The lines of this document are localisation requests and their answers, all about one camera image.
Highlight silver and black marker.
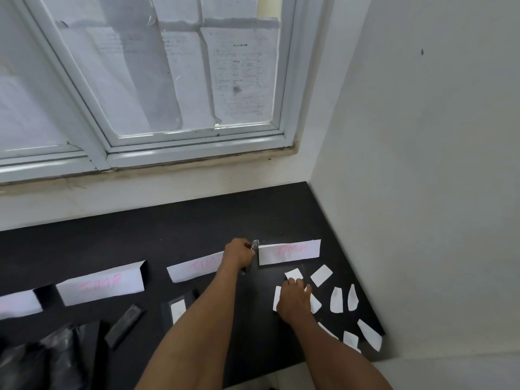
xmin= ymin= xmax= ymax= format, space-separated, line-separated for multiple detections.
xmin=242 ymin=239 xmax=260 ymax=275

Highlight rectangular white paper piece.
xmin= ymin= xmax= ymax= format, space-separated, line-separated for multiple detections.
xmin=170 ymin=299 xmax=187 ymax=325

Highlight black rectangular block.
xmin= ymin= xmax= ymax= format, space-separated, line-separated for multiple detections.
xmin=104 ymin=304 xmax=146 ymax=348

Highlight white window frame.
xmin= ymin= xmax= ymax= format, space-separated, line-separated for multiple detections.
xmin=0 ymin=0 xmax=322 ymax=186

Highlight person's right forearm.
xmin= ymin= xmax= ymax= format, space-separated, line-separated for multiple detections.
xmin=287 ymin=314 xmax=394 ymax=390

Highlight black plastic bag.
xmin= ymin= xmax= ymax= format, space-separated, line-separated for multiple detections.
xmin=0 ymin=320 xmax=103 ymax=390

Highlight scattered white paper scraps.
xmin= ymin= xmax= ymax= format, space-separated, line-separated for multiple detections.
xmin=272 ymin=264 xmax=383 ymax=354

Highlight person's left forearm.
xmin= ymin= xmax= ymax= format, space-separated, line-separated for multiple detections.
xmin=135 ymin=267 xmax=241 ymax=390

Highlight person's right hand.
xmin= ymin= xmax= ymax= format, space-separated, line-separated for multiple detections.
xmin=276 ymin=277 xmax=313 ymax=326

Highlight person's left hand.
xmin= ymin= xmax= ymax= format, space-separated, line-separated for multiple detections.
xmin=219 ymin=238 xmax=257 ymax=275

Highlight printed paper sheets behind glass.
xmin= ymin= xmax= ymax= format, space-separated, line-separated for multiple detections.
xmin=0 ymin=0 xmax=282 ymax=153

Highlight white paper strip pink writing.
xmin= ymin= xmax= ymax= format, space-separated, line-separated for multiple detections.
xmin=258 ymin=239 xmax=322 ymax=266
xmin=0 ymin=290 xmax=44 ymax=321
xmin=166 ymin=251 xmax=226 ymax=284
xmin=56 ymin=260 xmax=147 ymax=307

